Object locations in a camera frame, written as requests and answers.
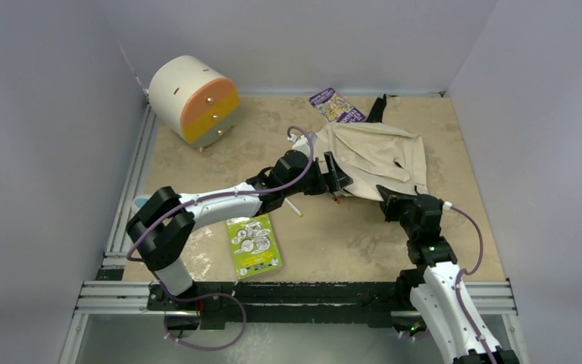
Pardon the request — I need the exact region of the yellow marker pen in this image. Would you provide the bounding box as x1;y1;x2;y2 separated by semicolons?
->
284;199;303;217

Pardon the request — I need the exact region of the beige canvas backpack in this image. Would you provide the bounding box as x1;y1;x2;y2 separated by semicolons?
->
314;95;428;201

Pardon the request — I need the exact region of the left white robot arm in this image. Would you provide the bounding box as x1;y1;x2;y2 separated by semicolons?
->
126;150;353;310

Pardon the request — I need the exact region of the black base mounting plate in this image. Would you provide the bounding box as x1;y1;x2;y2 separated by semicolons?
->
147;281;427;334

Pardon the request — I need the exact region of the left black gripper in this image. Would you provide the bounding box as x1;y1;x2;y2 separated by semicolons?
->
283;152;351;198

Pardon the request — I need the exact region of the green activity book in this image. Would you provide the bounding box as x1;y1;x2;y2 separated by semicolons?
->
226;215;283;280

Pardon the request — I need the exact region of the round white drawer cabinet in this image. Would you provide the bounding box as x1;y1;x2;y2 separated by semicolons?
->
147;55;240;149

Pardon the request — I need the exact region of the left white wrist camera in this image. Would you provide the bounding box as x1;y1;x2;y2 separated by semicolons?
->
288;131;318;157

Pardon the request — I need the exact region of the purple paperback book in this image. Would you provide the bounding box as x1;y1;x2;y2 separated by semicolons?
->
308;88;367;124

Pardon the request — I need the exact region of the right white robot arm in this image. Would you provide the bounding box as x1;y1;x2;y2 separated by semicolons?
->
377;186;520;363

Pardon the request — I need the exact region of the light blue packaged item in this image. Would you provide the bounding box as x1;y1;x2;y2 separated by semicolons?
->
131;196;147;213

